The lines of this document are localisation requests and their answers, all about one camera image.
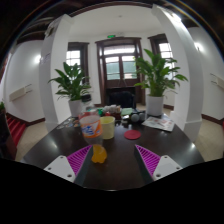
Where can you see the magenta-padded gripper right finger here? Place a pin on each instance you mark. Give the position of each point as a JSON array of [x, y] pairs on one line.
[[166, 166]]

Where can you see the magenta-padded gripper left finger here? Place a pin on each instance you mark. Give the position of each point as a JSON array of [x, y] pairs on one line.
[[60, 166]]

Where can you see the clear orange soda bottle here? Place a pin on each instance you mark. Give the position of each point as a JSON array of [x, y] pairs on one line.
[[90, 128]]

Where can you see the printed paper magazine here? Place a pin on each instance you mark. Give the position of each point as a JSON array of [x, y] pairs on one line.
[[159, 122]]

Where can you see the flat round red coaster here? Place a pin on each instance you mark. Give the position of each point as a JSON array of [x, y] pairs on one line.
[[132, 134]]

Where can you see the grey round-headed microphone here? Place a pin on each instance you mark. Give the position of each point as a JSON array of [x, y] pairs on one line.
[[134, 118], [142, 116]]

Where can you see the red carpeted stairs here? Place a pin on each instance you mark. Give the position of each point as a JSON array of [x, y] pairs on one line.
[[16, 128]]

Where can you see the pale yellow paper cup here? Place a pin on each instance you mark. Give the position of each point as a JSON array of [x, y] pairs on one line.
[[108, 128]]

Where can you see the green notebook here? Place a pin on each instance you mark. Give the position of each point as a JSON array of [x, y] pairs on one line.
[[126, 111]]

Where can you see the black chair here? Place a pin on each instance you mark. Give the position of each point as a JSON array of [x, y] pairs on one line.
[[121, 98]]

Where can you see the small potted leafy plant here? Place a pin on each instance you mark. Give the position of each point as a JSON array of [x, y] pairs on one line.
[[71, 83]]

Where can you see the large potted leafy plant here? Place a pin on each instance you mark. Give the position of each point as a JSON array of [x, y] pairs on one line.
[[156, 75]]

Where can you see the wide dark-framed window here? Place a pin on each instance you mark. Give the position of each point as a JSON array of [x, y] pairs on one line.
[[75, 55]]

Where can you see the dark wooden glazed double door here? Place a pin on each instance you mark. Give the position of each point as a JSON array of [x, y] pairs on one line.
[[120, 63]]

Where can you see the narrow dark-framed window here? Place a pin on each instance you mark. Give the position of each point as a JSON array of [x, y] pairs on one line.
[[164, 48]]

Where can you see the green exit sign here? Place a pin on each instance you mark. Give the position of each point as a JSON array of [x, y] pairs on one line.
[[111, 36]]

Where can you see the long white wall heater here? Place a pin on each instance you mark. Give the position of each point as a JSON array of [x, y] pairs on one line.
[[19, 93]]

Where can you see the short white wall heater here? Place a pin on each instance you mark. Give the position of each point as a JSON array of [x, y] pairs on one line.
[[218, 81]]

